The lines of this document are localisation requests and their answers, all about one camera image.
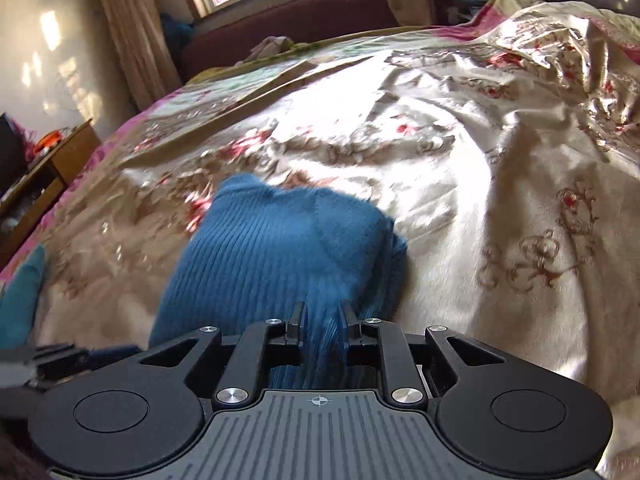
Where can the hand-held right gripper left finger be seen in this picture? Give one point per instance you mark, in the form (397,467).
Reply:
(296,330)

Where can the black monitor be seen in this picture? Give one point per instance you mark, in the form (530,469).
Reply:
(10,155)

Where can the maroon headboard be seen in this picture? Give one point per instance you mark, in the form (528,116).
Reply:
(300,15)

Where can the blue striped knit sweater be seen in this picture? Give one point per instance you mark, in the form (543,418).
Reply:
(260,260)

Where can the teal knit cloth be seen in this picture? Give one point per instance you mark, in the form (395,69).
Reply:
(20,300)

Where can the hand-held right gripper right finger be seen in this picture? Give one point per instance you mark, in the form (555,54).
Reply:
(350,330)

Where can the green patterned sheet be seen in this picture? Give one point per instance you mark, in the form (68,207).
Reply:
(280,72)

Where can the teal clothes pile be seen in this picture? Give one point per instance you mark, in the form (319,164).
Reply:
(472,2)

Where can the wooden side cabinet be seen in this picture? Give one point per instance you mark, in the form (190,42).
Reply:
(55,170)

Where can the orange item on desk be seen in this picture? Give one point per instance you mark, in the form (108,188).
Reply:
(49,141)

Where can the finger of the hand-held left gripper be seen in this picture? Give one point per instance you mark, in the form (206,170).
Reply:
(60,356)

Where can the floral satin bedspread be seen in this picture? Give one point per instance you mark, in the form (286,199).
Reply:
(450,160)

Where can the blue cloth on sill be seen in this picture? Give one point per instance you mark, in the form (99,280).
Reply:
(177,30)

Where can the white crumpled cloth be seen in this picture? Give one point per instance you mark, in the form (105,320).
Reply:
(270,47)

